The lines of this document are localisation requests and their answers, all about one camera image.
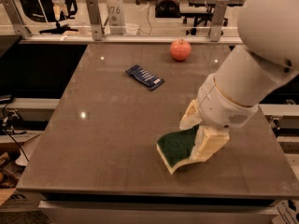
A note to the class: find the middle metal rail bracket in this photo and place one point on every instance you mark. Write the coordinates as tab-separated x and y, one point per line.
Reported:
95	19

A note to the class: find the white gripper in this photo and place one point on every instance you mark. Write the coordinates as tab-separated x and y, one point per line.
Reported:
221	107

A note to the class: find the green and yellow sponge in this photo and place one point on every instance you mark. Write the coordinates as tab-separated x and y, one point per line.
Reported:
175	148

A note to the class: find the dark background desk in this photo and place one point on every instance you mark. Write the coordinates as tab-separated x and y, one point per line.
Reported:
202	12

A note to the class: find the red apple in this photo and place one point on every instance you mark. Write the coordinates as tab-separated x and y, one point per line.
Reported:
180	50

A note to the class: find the black camera device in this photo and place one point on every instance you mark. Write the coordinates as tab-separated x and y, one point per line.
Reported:
167	9

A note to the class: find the white numbered pillar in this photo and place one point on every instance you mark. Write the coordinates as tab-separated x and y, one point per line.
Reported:
116	19

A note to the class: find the metal rail bracket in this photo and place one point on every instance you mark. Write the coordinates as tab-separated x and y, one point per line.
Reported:
95	19
16	20
217	20

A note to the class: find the right metal rail bracket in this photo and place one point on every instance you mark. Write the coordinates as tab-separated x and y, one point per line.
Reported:
217	20

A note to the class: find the left metal rail bracket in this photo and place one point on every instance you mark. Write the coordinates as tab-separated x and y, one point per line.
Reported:
16	20

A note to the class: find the horizontal metal rail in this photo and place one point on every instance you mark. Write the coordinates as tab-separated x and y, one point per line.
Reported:
53	39

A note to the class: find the blue rxbar blueberry wrapper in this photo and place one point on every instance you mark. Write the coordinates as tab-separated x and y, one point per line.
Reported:
144	77

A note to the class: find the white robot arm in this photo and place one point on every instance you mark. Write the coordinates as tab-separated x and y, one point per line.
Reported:
267	59

